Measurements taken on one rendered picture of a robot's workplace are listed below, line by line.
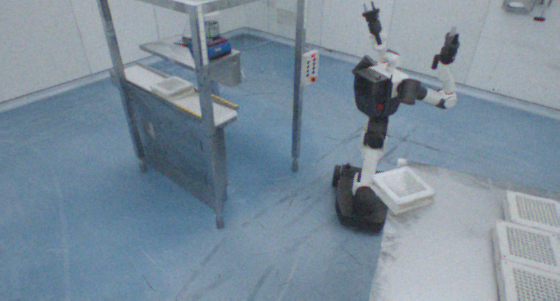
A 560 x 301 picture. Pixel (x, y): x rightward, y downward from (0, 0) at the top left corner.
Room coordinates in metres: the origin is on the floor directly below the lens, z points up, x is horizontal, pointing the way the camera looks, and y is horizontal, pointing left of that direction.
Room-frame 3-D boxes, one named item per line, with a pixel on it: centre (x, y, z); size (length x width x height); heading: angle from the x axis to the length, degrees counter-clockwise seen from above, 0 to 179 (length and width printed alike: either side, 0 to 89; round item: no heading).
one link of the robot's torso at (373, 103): (2.25, -0.71, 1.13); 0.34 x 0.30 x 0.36; 28
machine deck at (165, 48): (2.44, 0.58, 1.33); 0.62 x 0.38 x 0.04; 49
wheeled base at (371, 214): (2.31, -0.76, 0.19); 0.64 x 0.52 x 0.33; 163
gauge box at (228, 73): (2.41, 0.34, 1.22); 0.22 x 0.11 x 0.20; 49
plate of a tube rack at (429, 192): (1.51, -0.69, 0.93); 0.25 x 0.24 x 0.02; 111
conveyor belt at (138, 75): (2.70, 0.86, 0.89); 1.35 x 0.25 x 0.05; 49
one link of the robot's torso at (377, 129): (2.21, -0.73, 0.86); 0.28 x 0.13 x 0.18; 163
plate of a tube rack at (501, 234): (1.09, -1.12, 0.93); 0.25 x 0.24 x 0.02; 158
